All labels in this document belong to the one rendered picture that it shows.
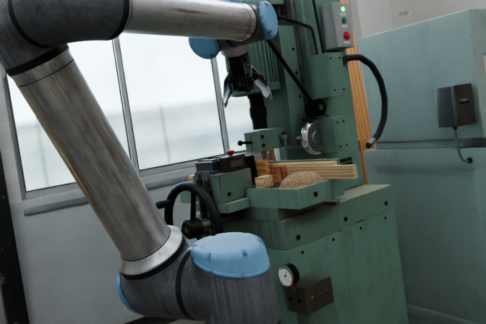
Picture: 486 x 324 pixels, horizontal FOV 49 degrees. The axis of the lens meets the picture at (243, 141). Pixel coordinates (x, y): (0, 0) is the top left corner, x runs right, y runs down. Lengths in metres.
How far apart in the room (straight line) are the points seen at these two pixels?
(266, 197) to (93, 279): 1.57
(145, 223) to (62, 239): 1.87
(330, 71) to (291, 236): 0.58
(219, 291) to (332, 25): 1.18
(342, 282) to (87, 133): 1.10
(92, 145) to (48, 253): 1.95
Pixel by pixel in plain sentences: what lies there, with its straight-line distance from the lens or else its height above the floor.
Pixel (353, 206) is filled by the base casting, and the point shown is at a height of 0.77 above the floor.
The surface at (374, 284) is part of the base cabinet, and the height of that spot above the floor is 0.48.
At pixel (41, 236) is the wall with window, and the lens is 2.90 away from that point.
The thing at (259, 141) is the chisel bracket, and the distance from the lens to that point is 1.79.
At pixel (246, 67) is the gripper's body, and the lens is 1.60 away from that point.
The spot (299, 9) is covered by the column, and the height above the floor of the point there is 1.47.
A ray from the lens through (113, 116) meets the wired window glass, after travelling 3.06.
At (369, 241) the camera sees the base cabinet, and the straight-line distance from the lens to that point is 1.94.
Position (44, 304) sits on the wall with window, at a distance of 2.97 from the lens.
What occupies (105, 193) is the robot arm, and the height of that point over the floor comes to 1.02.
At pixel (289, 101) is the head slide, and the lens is 1.86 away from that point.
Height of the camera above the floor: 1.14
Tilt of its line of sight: 3 degrees down
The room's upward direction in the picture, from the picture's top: 8 degrees counter-clockwise
